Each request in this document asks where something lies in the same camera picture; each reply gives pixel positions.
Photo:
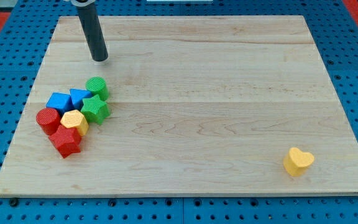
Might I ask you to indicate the blue triangle block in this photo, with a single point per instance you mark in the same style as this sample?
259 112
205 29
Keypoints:
77 96

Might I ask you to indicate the red cylinder block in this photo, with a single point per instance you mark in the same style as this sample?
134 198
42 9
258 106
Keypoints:
49 120

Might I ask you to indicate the green star block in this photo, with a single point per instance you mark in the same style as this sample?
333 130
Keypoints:
95 109

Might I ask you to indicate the green cylinder block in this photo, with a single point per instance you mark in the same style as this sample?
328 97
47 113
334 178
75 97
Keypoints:
98 86

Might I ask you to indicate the red star block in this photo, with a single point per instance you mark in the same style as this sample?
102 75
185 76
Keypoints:
66 141

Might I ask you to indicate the blue cube block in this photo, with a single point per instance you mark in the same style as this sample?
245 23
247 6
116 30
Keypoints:
60 102

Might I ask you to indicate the yellow heart block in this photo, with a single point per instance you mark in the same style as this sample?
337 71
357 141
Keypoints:
296 162

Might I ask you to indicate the yellow hexagon block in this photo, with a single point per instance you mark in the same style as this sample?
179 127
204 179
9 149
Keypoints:
75 119

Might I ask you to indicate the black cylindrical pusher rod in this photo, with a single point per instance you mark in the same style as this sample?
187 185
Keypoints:
88 16

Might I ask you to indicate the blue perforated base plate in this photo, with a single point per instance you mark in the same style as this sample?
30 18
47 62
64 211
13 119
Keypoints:
23 43

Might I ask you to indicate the wooden board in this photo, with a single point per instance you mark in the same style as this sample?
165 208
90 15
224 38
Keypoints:
201 106

